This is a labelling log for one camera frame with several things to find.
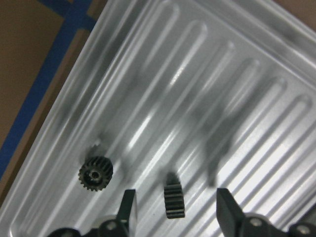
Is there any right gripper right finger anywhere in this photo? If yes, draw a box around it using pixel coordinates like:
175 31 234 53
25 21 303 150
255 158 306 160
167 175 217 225
216 188 245 237

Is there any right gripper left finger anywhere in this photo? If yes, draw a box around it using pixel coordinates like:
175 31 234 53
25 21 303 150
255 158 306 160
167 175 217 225
117 189 136 222

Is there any black bearing gear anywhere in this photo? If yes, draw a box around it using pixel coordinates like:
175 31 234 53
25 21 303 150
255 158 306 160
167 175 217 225
79 156 113 192

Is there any silver ribbed metal tray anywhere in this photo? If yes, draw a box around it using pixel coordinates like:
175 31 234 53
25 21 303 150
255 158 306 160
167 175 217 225
0 0 316 237

